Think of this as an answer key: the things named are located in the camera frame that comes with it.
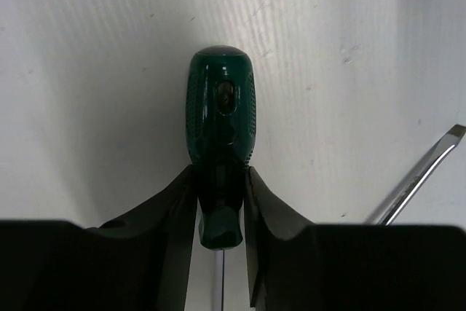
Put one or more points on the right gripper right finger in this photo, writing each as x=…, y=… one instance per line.
x=294, y=264

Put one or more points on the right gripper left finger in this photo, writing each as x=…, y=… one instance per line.
x=137, y=261

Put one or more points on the long green handle screwdriver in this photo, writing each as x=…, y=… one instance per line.
x=220, y=137

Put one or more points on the short green handle screwdriver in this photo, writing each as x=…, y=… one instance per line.
x=415, y=179

